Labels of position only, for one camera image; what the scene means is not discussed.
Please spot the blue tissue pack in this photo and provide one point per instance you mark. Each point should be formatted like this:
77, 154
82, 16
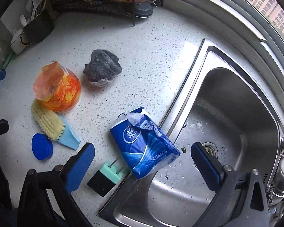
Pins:
142, 143

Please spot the orange plastic wrapper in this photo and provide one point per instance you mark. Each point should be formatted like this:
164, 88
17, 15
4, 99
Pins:
57, 87

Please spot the white small lidded pot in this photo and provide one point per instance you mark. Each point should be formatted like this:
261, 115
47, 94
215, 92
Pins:
16, 45

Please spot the dark round lid under rack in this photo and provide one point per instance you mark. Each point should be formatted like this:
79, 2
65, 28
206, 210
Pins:
143, 10

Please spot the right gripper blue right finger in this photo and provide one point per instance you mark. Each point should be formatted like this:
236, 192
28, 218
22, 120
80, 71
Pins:
209, 167

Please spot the steel scouring pad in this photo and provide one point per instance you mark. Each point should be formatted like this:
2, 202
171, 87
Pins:
269, 190

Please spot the stainless steel sink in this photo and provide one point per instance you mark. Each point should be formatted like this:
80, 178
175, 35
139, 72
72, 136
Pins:
226, 106

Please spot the dark green utensil cup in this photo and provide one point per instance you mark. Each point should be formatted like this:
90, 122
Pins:
38, 29

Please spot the black and green charger plug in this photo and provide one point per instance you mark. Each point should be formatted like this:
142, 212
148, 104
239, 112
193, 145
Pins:
105, 178

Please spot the black wire rack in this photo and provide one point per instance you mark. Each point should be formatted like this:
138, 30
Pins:
125, 8

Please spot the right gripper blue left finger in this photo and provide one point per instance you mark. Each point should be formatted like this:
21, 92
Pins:
77, 166

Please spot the blue round lid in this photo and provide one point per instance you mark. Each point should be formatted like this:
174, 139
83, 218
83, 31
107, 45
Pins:
42, 147

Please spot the grey crumpled plastic bag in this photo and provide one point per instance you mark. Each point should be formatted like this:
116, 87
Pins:
102, 68

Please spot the yellow bristle blue scrub brush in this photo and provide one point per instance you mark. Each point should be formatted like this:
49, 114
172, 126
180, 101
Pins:
54, 126

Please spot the white ladle spoons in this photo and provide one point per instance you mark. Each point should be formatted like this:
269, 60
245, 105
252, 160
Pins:
35, 4

